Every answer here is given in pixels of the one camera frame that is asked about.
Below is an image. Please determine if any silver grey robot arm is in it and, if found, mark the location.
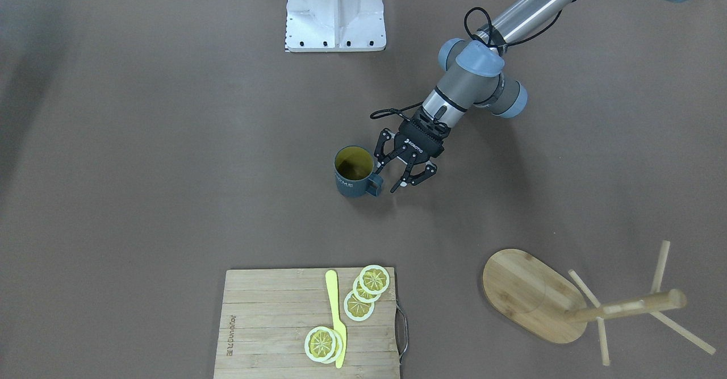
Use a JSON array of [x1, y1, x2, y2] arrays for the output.
[[369, 0, 687, 195]]

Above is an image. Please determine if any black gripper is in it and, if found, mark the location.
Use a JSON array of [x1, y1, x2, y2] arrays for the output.
[[374, 119, 449, 193]]

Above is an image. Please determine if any dark blue mug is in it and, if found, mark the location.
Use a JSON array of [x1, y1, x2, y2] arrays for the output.
[[334, 145, 383, 198]]

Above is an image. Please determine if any white pedestal column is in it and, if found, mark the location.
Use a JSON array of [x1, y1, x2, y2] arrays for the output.
[[284, 0, 387, 53]]

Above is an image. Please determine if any wooden cutting board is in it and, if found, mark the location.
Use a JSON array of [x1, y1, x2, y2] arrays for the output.
[[214, 266, 408, 378]]

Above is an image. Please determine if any yellow plastic knife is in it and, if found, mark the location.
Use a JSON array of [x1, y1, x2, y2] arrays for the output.
[[325, 269, 348, 369]]

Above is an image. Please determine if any wooden cup rack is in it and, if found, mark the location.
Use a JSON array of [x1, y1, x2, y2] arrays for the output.
[[481, 241, 716, 366]]

